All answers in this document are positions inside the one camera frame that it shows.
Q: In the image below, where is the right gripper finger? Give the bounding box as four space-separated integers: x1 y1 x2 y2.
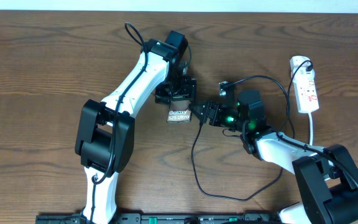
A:
189 101 210 113
193 108 211 124

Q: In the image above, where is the black USB charging cable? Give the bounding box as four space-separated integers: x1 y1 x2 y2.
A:
191 60 314 202

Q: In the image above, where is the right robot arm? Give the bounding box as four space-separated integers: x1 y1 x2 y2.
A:
189 90 358 223

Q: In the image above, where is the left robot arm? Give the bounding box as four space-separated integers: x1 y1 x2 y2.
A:
75 35 196 223

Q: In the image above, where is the white charger plug adapter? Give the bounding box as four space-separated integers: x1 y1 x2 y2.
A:
291 67 315 83

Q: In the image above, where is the white power strip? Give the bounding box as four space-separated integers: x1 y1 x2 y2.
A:
290 55 319 114

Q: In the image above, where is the black right camera cable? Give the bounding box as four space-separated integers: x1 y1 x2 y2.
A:
222 75 358 224

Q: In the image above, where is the white power strip cord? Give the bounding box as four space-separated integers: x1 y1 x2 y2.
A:
307 112 314 146

